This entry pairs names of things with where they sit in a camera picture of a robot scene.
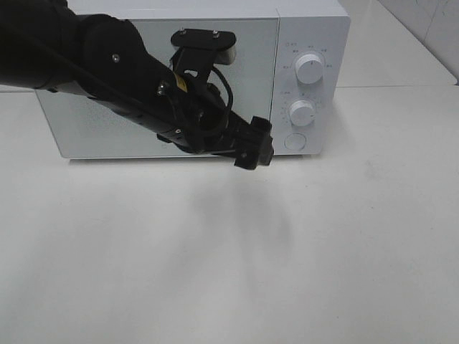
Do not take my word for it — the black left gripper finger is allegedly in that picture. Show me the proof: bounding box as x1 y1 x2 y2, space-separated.
232 116 274 171
171 28 237 82

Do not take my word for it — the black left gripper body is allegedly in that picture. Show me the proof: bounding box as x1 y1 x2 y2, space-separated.
156 61 251 154

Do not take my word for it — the round white door button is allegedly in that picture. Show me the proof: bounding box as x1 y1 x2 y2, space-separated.
284 133 307 151

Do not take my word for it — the white microwave door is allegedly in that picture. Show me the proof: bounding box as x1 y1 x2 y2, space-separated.
36 19 278 159

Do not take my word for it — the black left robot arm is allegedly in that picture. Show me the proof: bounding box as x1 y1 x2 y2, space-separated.
1 1 274 170

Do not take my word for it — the lower white microwave knob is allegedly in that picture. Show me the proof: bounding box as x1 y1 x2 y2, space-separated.
289 100 316 127

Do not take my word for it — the white microwave knob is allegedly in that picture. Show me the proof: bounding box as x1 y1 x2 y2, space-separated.
294 52 324 85
289 100 316 127

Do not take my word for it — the white microwave oven body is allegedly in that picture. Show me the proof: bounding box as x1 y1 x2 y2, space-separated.
69 1 351 156

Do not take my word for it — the upper white microwave knob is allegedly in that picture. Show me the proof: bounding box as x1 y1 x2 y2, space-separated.
294 52 324 85

